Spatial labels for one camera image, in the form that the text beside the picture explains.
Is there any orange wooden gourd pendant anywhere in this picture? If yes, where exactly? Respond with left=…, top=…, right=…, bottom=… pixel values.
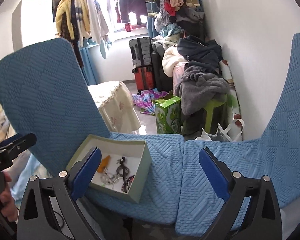
left=96, top=155, right=111, bottom=173

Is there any pale green jewelry box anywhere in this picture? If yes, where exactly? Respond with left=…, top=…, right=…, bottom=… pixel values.
left=66, top=134, right=152, bottom=204

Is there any person's left hand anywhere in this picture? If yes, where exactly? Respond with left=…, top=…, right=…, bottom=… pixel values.
left=0, top=171, right=18, bottom=222

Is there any pink charm trinket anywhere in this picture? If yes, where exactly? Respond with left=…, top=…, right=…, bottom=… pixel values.
left=121, top=175, right=135, bottom=193

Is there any blue quilted chair back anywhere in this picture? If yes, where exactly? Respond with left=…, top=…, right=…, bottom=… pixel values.
left=0, top=38, right=110, bottom=175

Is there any blue quilted right seat cushion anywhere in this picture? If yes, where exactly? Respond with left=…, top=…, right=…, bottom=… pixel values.
left=175, top=33, right=300, bottom=237

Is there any blue quilted seat cushion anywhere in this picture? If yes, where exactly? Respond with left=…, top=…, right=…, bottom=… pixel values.
left=175, top=33, right=300, bottom=237
left=84, top=132, right=185, bottom=225

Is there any blue quilted left seat cushion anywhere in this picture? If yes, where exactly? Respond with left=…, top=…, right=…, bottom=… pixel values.
left=84, top=132, right=185, bottom=225

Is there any white shopping bag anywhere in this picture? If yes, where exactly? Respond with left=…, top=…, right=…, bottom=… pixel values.
left=195, top=119, right=245, bottom=142

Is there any blue curtain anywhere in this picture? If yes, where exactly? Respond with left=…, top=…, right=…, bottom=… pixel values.
left=79, top=38, right=100, bottom=86

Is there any cream lace covered table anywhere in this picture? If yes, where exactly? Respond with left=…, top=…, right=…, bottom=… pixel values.
left=88, top=81, right=141, bottom=133

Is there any lime green plastic stool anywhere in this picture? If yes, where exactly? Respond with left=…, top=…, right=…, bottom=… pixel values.
left=203, top=94, right=228, bottom=133

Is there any green cardboard box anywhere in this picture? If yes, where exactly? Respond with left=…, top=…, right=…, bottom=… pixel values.
left=154, top=93, right=181, bottom=134

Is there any purple floral cloth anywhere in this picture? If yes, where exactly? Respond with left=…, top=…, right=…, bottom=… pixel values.
left=132, top=88, right=168, bottom=115

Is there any grey fleece blanket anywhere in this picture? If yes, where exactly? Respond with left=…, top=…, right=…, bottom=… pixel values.
left=175, top=66, right=230, bottom=116

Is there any yellow hanging jacket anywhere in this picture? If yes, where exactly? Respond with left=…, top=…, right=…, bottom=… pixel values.
left=55, top=0, right=75, bottom=40

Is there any red suitcase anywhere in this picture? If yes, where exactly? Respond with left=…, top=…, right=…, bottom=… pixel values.
left=132, top=65, right=155, bottom=94

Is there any grey suitcase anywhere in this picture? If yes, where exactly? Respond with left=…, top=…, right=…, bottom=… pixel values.
left=129, top=36, right=152, bottom=68

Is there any dark navy jacket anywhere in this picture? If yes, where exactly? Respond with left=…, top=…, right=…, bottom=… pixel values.
left=177, top=35, right=223, bottom=76

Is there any white hanging garment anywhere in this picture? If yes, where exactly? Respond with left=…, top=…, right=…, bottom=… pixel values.
left=87, top=0, right=109, bottom=44

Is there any cream white duvet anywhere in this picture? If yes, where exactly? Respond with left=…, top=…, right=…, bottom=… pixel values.
left=162, top=46, right=188, bottom=77

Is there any silver key ring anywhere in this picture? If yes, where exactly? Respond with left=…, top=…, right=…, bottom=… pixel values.
left=99, top=171, right=121, bottom=190

